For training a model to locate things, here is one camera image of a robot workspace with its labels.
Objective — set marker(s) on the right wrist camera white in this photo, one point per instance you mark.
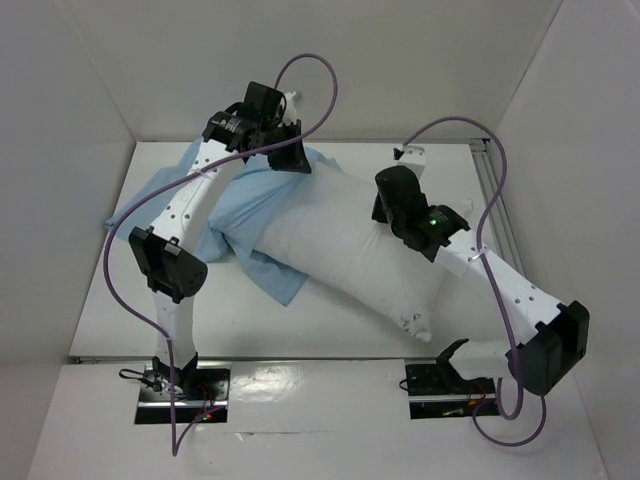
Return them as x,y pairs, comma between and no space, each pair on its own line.
412,157

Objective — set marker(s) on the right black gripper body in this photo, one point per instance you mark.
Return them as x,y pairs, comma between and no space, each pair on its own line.
382,209

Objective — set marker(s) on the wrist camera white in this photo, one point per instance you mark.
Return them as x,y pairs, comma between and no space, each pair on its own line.
412,157
291,106

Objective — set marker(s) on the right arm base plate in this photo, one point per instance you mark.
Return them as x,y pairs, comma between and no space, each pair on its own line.
436,391

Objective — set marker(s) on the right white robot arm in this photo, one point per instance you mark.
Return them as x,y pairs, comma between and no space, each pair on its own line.
545,338

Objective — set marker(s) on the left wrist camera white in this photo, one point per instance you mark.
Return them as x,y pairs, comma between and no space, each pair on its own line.
291,106

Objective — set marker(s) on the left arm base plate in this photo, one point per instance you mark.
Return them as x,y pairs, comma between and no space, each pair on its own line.
206,395

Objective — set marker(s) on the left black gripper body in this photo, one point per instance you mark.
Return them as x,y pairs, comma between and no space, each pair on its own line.
285,158

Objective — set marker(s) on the aluminium rail frame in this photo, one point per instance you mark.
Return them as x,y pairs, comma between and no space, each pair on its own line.
486,162

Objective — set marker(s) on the white pillow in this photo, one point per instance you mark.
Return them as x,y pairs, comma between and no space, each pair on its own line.
326,231

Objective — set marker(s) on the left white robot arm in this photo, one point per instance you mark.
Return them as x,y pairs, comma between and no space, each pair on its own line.
165,250

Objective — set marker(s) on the blue green pillowcase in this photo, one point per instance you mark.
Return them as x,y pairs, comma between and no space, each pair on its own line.
241,215

